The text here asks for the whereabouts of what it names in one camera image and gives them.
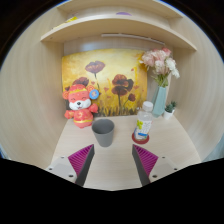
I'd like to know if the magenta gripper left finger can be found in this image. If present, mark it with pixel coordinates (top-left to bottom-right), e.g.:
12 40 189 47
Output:
44 143 96 187

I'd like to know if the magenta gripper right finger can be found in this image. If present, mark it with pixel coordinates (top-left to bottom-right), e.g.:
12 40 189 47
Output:
131 143 181 187

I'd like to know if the clear plastic water bottle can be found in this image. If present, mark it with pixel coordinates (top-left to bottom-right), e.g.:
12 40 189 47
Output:
134 101 153 139

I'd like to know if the red round coaster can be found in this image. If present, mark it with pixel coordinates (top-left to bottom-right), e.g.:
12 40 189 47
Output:
132 133 150 144

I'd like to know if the grey plastic cup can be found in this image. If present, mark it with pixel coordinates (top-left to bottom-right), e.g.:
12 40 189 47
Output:
92 119 115 147

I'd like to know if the red plush mouse toy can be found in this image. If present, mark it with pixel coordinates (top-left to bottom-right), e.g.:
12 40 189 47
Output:
62 84 99 128

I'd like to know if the small potted plant front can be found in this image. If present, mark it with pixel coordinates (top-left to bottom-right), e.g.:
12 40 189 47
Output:
163 104 174 120

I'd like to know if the small potted plant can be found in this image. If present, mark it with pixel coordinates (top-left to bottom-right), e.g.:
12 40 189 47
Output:
171 101 177 114
163 104 174 120

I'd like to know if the teal ceramic vase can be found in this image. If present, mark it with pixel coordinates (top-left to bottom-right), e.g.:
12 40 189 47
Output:
152 86 166 117

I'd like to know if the small potted plant back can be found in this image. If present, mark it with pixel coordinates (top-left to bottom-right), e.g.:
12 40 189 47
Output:
171 101 177 114

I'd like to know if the yellow poppy flower painting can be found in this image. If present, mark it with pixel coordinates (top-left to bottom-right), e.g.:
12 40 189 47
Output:
62 49 147 116

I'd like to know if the pink white flower bouquet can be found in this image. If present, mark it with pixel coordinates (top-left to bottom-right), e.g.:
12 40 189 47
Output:
139 47 180 88

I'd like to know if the yellow object on shelf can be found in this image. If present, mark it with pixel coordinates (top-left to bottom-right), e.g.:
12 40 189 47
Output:
53 16 78 29

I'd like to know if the purple object on shelf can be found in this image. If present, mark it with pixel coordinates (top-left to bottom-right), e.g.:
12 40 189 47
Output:
116 12 132 16

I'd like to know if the wooden wall shelf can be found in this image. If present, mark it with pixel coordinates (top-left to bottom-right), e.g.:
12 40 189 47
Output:
41 0 196 50

